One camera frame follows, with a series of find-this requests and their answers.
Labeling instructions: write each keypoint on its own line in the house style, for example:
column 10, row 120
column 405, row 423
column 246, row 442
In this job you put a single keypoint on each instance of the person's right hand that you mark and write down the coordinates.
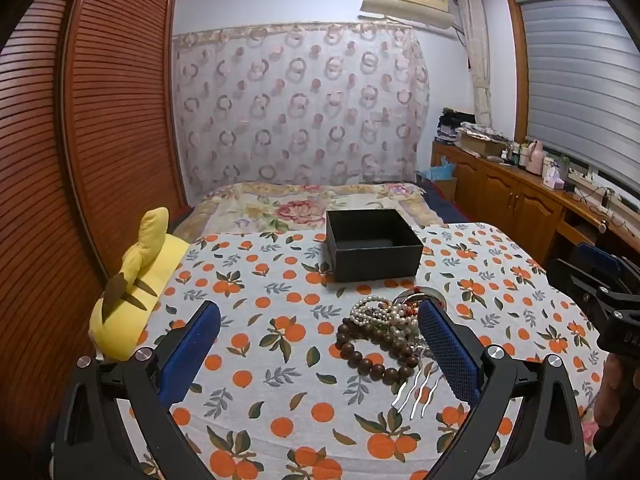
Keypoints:
column 612, row 390

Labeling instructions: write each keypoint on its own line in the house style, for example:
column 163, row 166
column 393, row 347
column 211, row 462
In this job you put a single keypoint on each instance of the stack of folded clothes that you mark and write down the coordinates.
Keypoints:
column 452, row 125

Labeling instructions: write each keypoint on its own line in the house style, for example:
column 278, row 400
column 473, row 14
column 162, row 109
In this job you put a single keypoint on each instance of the black square box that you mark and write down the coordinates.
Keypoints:
column 375, row 265

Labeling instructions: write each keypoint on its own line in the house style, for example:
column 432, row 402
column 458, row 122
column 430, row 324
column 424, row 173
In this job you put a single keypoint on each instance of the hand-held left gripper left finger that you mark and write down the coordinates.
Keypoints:
column 192, row 350

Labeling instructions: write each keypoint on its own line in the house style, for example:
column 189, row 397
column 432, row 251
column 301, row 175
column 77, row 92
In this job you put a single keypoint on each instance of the pink bottle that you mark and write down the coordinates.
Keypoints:
column 535, row 157

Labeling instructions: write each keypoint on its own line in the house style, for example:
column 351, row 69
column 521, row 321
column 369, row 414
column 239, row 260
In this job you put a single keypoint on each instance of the wooden side cabinet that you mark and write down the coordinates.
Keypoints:
column 500, row 190

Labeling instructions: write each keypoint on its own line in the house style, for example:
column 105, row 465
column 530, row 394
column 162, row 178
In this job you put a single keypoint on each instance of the beige window curtain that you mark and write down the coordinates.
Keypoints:
column 477, row 60

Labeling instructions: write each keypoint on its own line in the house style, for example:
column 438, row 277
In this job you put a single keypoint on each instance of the white power strip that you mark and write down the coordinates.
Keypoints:
column 582, row 176

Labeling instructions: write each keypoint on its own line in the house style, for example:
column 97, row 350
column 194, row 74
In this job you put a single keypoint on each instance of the grey window blind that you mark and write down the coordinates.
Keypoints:
column 575, row 85

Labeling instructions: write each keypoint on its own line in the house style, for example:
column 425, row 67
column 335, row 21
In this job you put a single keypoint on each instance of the cardboard box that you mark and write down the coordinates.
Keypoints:
column 482, row 146

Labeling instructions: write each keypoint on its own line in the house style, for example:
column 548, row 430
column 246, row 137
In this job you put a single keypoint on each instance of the pink tissue box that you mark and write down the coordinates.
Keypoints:
column 554, row 174

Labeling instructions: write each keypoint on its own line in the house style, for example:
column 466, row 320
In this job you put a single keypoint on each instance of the floral blanket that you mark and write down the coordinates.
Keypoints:
column 300, row 207

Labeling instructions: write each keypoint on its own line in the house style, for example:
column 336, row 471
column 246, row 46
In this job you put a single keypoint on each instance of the yellow plush toy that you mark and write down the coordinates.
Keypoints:
column 150, row 260

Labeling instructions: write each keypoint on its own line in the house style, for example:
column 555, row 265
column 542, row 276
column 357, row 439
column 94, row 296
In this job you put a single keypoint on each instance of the white bottle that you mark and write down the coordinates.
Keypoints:
column 523, row 157

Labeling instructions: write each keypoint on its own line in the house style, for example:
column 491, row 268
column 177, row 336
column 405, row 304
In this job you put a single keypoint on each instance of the silver hair comb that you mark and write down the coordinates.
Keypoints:
column 411, row 390

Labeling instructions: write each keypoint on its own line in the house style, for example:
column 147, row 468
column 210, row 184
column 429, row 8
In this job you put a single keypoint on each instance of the dark blue bed sheet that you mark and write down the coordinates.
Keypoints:
column 447, row 207

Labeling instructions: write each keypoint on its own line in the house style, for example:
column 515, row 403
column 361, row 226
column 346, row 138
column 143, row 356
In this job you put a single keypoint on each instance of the orange print tablecloth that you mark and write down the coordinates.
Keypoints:
column 300, row 360

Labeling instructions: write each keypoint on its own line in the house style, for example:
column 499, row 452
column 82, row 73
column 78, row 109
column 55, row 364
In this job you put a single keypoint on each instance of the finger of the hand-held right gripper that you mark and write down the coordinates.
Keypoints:
column 597, row 256
column 575, row 277

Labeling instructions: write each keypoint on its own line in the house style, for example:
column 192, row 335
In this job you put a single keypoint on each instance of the silver cuff bangle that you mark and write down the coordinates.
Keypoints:
column 430, row 291

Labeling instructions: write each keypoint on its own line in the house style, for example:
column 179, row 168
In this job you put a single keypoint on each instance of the blue tissue pack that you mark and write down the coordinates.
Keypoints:
column 437, row 172

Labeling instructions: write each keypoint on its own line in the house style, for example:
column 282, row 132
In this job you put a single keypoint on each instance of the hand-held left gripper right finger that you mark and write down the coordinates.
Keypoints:
column 447, row 350

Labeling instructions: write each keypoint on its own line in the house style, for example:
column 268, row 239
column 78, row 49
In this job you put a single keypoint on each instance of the wooden louvered wardrobe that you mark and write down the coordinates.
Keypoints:
column 100, row 110

